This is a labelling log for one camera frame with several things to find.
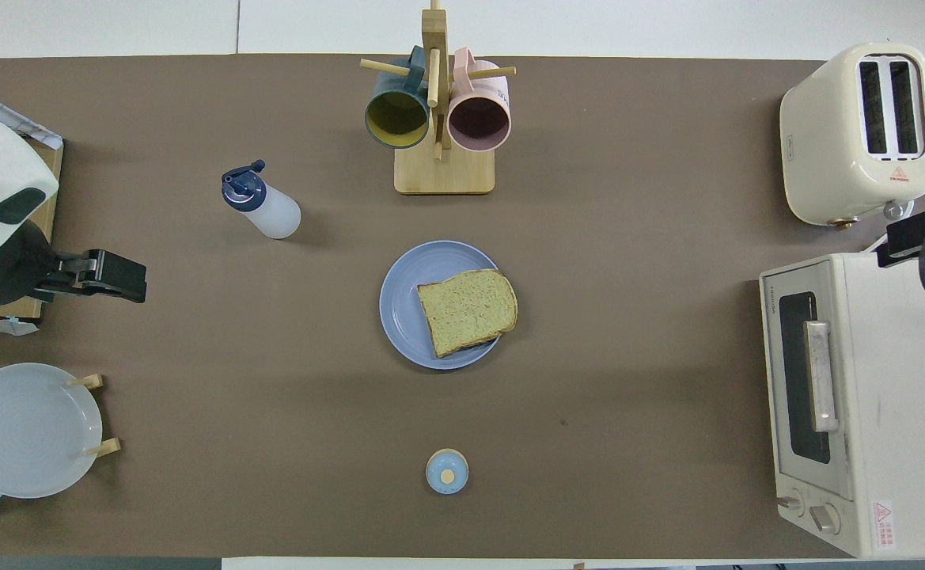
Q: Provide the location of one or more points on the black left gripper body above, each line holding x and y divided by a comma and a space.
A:
15, 269

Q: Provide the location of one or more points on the translucent bottle with blue cap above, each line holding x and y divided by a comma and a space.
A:
272, 212

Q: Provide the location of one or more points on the toasted bread slice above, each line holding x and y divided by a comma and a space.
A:
466, 313

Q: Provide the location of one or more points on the pale grey plate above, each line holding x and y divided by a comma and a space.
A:
27, 431

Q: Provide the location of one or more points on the blue round plate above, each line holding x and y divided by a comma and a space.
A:
399, 301

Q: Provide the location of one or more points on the cream two-slot toaster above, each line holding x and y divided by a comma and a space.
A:
818, 142

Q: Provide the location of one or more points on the white checked cloth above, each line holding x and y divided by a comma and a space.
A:
3, 115

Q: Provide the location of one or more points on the white toaster oven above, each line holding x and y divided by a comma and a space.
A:
905, 396

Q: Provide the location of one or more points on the brown table mat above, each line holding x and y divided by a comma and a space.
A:
628, 237

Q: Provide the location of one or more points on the dark teal mug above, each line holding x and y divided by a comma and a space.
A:
397, 119

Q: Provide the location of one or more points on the wooden mug tree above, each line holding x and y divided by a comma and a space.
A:
444, 174

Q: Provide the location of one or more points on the pink mug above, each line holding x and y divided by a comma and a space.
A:
478, 123

